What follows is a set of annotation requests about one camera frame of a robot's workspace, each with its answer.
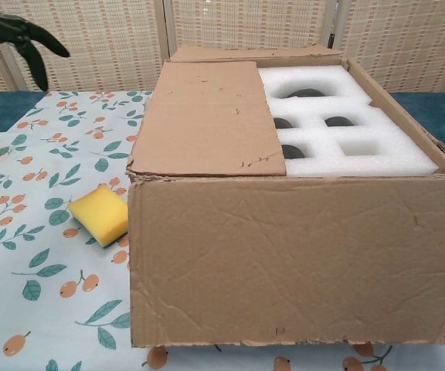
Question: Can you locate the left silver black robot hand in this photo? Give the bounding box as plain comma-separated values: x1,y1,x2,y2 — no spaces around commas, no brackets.
0,12,71,92

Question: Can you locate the brown cardboard box red tape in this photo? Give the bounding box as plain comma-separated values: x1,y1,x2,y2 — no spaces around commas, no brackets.
124,43,445,349

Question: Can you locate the white foam insert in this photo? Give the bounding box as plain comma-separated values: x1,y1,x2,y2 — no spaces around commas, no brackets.
256,64,440,179

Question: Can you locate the woven folding screen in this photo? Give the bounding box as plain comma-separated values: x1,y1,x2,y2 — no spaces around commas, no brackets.
0,0,445,102

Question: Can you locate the floral print tablecloth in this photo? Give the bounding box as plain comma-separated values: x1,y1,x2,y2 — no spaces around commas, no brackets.
0,90,445,371

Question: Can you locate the yellow sponge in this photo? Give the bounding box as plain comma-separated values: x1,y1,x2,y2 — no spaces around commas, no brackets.
69,184,130,248

